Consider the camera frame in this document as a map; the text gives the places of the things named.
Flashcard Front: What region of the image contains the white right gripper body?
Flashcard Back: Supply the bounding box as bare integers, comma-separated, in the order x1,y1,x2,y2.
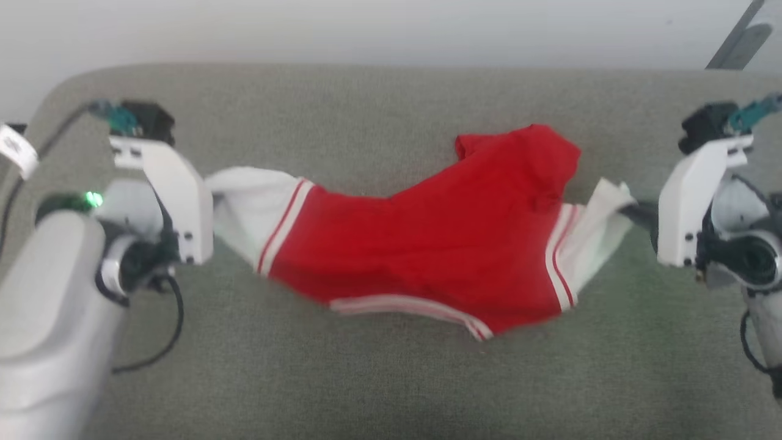
657,135,755,269

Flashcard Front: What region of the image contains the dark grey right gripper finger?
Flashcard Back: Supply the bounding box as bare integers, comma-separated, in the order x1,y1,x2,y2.
618,203,660,237

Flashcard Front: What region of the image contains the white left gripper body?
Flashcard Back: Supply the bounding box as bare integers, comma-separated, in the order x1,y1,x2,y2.
109,135,215,266

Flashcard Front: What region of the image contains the red and white shirt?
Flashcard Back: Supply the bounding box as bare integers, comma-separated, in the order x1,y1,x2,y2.
205,124,636,342

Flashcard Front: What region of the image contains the grey fabric sofa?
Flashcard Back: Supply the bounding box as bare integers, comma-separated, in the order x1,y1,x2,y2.
0,63,782,440

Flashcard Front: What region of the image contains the teal left camera connector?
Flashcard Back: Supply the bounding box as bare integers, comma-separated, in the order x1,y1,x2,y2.
90,100,140,136

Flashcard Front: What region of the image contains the teal camera connector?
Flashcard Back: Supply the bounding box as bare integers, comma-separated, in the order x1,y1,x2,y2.
90,100,140,136
727,92,782,133

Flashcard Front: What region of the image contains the teal right camera connector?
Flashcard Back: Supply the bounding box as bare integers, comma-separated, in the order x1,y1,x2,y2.
727,92,782,133

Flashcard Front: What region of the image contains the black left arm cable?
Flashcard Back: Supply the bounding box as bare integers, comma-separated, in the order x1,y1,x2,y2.
112,275,185,375

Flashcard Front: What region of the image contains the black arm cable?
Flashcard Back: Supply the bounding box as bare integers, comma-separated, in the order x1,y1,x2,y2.
112,275,185,375
739,309,772,375

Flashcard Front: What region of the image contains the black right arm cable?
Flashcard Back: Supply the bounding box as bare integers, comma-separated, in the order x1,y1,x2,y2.
739,309,772,375

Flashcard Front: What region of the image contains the black tagged left camera cable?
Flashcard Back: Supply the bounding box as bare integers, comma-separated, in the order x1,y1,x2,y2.
0,101,111,260

